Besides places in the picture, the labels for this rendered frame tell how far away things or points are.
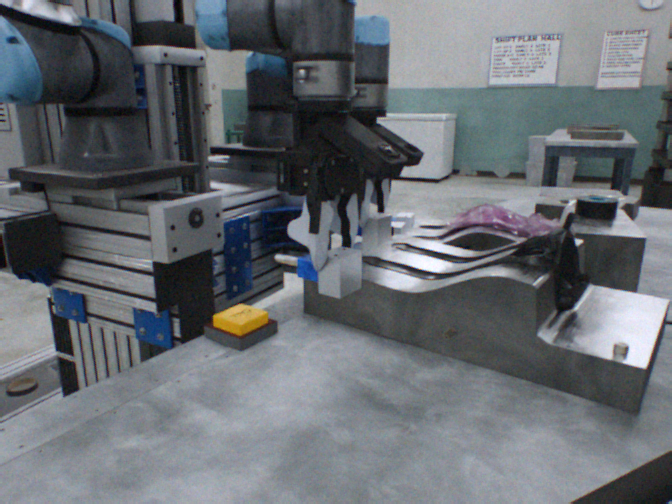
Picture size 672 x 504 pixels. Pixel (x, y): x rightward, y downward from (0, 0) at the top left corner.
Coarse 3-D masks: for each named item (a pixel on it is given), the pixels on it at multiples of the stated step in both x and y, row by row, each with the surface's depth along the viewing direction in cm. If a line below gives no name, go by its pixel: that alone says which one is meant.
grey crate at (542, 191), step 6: (540, 192) 446; (546, 192) 444; (552, 192) 443; (558, 192) 441; (564, 192) 440; (570, 192) 438; (576, 192) 437; (594, 192) 432; (600, 192) 430; (606, 192) 429; (612, 192) 427; (618, 192) 417
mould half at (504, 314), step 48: (576, 240) 84; (384, 288) 78; (432, 288) 73; (480, 288) 69; (528, 288) 65; (384, 336) 80; (432, 336) 75; (480, 336) 70; (528, 336) 66; (576, 336) 67; (624, 336) 67; (576, 384) 64; (624, 384) 61
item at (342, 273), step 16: (288, 256) 74; (304, 256) 71; (336, 256) 67; (352, 256) 68; (304, 272) 70; (320, 272) 68; (336, 272) 66; (352, 272) 68; (320, 288) 69; (336, 288) 67; (352, 288) 69
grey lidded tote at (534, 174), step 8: (528, 168) 702; (536, 168) 697; (560, 168) 683; (568, 168) 678; (528, 176) 705; (536, 176) 700; (560, 176) 686; (568, 176) 681; (528, 184) 709; (536, 184) 704; (560, 184) 689; (568, 184) 684
